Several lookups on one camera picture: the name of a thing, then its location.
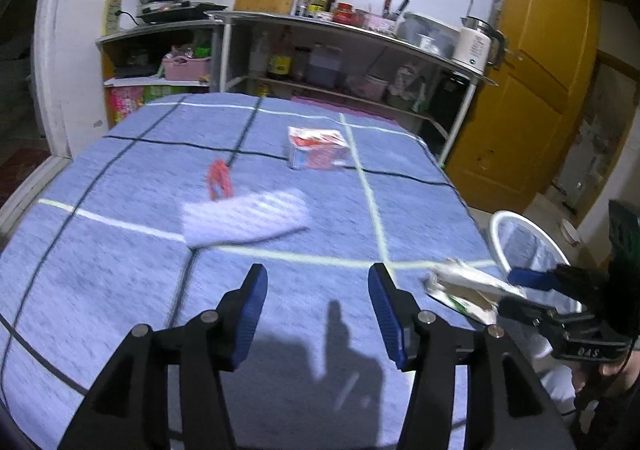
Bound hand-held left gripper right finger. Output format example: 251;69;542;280
367;263;576;450

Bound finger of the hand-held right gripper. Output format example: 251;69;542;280
506;266;565;293
496;297;567;332

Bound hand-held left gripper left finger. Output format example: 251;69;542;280
57;263;268;450

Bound white round bin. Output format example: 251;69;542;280
489;210;581;411

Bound white green packet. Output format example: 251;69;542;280
425;257;526;326

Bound person's right forearm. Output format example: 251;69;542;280
575;377;640;450

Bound person's right hand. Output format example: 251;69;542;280
600;349;640;389

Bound white bin liner bag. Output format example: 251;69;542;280
500;217;571;276

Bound white folded cloth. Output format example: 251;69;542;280
181;190;311;247

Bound blue checked blanket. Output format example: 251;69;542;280
0;93;506;450

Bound red clip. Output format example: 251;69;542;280
206;159;235;202

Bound small red white box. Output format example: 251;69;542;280
286;125;353;172

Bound yellow wooden door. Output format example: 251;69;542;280
445;0;603;213

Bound crumpled plastic bags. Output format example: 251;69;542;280
392;63;431;113

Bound translucent food container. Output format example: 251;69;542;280
362;74;390;101

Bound white electric kettle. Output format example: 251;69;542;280
451;15;508;76

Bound large soy sauce bottle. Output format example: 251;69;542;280
267;30;293;80

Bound pink plastic basket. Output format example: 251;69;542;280
162;55;211;81

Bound white plastic bottle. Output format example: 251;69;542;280
249;33;271;78

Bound purple liquid jug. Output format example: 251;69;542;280
306;44;345;86

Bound clear plastic container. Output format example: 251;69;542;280
400;12;461;56

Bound pink utensil container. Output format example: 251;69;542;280
365;13;398;34

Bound large white metal shelf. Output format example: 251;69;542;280
205;10;501;166

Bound small white metal shelf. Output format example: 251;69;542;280
95;19;226;131

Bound black induction cooker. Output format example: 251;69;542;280
135;2;228;24

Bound yellow power strip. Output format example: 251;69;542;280
102;0;125;37

